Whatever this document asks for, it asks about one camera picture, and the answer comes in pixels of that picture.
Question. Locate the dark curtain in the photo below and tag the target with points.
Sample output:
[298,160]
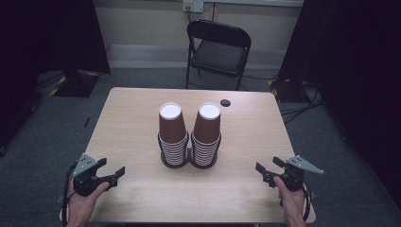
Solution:
[356,78]
[38,47]

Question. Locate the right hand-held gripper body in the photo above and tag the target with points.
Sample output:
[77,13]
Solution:
[294,176]

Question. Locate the person's right hand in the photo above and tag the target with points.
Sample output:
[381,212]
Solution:
[293,203]

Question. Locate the black double cup holder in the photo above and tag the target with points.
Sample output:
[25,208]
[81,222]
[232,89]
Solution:
[189,157]

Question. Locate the black folding chair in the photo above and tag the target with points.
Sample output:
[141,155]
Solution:
[217,56]

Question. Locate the white wall socket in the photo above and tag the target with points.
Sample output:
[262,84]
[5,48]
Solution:
[193,5]

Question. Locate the brown paper cup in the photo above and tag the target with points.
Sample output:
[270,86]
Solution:
[207,127]

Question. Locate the small black floor marker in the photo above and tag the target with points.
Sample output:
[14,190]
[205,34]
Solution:
[86,122]

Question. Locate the black round table grommet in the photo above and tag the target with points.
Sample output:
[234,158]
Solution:
[225,102]

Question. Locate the person's left hand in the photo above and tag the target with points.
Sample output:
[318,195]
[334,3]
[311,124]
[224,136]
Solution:
[80,206]

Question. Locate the black stand base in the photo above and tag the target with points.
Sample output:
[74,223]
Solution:
[285,91]
[75,84]

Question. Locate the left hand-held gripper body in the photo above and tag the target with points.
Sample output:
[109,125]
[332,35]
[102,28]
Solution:
[82,165]

